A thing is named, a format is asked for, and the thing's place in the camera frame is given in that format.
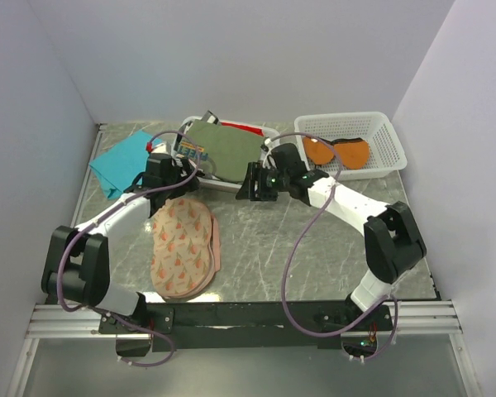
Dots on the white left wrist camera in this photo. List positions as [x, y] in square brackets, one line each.
[158, 152]

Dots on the white empty mesh basket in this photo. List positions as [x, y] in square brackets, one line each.
[386, 151]

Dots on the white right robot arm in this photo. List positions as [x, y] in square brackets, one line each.
[393, 242]

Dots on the orange bra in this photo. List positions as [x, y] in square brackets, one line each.
[354, 153]

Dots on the red garment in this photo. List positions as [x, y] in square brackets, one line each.
[244, 127]

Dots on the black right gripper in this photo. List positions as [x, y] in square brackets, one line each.
[248, 193]

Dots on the black grey striped garment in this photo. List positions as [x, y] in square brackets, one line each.
[211, 118]

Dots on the white clothes basket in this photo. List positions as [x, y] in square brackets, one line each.
[268, 133]

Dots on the teal folded cloth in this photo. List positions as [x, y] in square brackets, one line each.
[117, 168]

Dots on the floral pink bra laundry bag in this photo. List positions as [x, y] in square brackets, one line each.
[186, 249]

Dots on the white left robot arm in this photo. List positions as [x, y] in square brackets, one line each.
[77, 264]

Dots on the green printed t-shirt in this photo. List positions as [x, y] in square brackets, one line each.
[225, 151]

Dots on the aluminium rail frame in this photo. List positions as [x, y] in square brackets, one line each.
[389, 315]

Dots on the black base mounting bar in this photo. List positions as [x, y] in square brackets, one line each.
[255, 324]

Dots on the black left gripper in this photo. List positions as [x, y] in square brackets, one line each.
[189, 187]

